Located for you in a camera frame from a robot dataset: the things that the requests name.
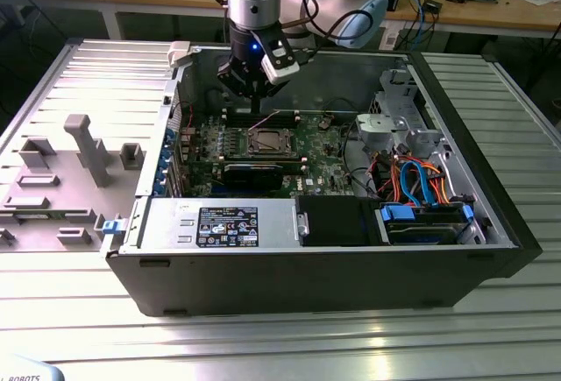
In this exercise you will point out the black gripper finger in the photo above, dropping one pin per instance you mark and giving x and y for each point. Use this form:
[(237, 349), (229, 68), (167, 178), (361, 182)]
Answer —
[(269, 89), (234, 81)]

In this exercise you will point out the metal locking lever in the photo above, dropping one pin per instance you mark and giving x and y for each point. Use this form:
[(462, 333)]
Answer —
[(264, 120), (274, 153)]

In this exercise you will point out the silver CPU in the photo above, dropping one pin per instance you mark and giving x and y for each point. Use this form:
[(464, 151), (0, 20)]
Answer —
[(268, 140)]

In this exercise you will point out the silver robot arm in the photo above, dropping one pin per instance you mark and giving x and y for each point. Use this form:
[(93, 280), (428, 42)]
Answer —
[(252, 0)]

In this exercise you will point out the RAM slot bank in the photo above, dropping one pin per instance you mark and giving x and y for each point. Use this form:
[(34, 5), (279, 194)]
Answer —
[(263, 163), (239, 119)]

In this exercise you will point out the CPU socket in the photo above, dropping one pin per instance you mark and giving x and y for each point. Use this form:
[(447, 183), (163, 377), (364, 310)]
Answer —
[(250, 149)]

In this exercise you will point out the white plastic case latch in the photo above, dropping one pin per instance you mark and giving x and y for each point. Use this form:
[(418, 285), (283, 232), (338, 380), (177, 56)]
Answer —
[(179, 53)]

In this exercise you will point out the coin cell battery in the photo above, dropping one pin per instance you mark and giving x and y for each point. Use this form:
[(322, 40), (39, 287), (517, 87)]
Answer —
[(324, 123)]

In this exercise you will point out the black graphics card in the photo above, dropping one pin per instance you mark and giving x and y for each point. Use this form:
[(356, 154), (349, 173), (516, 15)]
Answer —
[(252, 177)]

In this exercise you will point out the green motherboard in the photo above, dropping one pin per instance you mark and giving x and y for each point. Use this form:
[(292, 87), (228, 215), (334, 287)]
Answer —
[(324, 166)]

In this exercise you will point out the blue card retainer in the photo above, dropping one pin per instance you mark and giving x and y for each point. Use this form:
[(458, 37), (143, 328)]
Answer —
[(163, 166)]

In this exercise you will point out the silver metal drive cage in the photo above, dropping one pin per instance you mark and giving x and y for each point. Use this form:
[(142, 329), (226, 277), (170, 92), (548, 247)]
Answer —
[(396, 87)]

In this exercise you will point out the white label card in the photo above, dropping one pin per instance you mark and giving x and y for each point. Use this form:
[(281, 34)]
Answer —
[(390, 40)]

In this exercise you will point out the silver power supply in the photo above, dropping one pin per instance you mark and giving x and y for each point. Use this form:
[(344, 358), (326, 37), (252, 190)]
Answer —
[(166, 223)]

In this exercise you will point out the small black adapter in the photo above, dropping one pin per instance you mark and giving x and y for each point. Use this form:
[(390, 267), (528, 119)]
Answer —
[(434, 6)]

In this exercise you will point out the blue plastic clip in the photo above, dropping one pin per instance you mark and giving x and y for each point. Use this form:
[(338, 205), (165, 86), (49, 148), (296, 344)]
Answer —
[(111, 226)]

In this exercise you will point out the black PC case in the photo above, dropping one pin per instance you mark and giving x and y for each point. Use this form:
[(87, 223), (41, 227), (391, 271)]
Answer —
[(285, 284)]

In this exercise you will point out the hard disk in blue carrier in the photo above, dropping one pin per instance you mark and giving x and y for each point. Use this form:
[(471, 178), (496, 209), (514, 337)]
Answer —
[(421, 234)]

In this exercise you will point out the grey parts rack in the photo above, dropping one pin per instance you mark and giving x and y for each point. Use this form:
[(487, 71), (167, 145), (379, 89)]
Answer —
[(57, 206)]

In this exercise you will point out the wooden workbench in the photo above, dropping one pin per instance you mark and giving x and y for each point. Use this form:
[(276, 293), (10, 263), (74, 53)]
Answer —
[(482, 15)]

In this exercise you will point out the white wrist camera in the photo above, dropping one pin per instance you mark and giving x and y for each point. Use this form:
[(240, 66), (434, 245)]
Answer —
[(280, 65)]

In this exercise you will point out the silver metal bracket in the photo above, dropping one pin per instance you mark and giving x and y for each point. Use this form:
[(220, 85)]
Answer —
[(372, 129)]

